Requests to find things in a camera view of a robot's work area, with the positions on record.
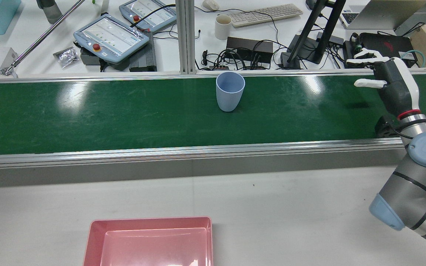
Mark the white computer keyboard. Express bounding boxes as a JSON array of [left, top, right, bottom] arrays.
[[228, 4, 304, 28]]

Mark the silver foil bag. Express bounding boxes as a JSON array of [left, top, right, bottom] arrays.
[[53, 47, 80, 69]]

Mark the large grey teach pendant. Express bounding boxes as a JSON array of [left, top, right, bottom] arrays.
[[73, 14, 151, 65]]

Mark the grey cylinder bottle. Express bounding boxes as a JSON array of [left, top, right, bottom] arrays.
[[37, 0, 62, 24]]

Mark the silver laptop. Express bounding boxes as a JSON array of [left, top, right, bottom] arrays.
[[339, 0, 426, 30]]

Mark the aluminium profile post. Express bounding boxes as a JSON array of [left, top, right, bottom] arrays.
[[175, 0, 196, 74]]

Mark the metal rod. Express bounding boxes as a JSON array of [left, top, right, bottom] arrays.
[[2, 0, 86, 76]]

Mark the white mug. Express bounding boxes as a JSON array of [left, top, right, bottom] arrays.
[[214, 14, 233, 40]]

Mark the light blue plastic cup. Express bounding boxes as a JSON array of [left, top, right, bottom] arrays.
[[216, 71, 246, 112]]

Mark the black power brick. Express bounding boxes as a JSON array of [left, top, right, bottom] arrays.
[[130, 31, 157, 72]]

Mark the small grey teach pendant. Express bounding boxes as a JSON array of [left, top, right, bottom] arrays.
[[119, 0, 178, 33]]

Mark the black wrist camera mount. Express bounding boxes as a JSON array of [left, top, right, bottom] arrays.
[[375, 115, 402, 138]]

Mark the green conveyor belt aluminium frame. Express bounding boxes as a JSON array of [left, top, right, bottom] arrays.
[[0, 68, 426, 189]]

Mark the black device red logo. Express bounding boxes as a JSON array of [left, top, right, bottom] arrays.
[[350, 33, 419, 69]]

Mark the black monitor stand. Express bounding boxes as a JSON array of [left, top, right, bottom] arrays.
[[287, 0, 346, 69]]

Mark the pink plastic box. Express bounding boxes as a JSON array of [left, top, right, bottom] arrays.
[[83, 216, 213, 266]]

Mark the black docking box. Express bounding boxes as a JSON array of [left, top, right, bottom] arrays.
[[226, 36, 274, 65]]

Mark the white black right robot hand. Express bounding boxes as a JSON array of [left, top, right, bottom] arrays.
[[346, 48, 422, 119]]

